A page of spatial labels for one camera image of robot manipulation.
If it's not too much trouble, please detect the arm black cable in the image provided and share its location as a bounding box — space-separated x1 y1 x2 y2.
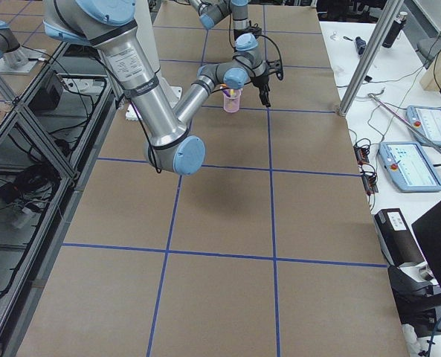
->
126 83 228 175
227 22 283 81

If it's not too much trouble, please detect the far teach pendant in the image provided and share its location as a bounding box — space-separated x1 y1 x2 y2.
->
406 106 441 147

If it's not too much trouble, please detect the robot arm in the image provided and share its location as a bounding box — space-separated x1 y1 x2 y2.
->
189 1 284 108
44 1 249 176

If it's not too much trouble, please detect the teach pendant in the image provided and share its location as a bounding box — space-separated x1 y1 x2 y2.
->
406 106 441 147
379 141 441 193

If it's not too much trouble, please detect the pink mesh pen holder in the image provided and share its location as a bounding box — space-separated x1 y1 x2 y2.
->
223 89 242 113

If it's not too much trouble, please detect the folded blue umbrella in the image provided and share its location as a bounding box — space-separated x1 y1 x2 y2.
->
354 36 367 57

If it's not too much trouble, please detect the black bottle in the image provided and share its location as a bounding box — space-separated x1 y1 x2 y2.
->
382 11 408 48

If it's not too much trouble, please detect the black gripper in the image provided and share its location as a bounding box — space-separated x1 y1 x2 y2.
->
251 59 283 108

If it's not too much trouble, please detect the aluminium frame rack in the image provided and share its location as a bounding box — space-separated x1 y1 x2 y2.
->
0 45 116 356

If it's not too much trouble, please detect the black box with label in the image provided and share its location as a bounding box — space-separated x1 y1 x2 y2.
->
373 208 425 268

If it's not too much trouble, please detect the aluminium frame post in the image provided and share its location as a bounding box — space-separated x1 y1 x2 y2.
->
337 0 404 117

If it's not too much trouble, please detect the near teach pendant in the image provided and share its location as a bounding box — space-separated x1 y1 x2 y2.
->
379 141 441 193

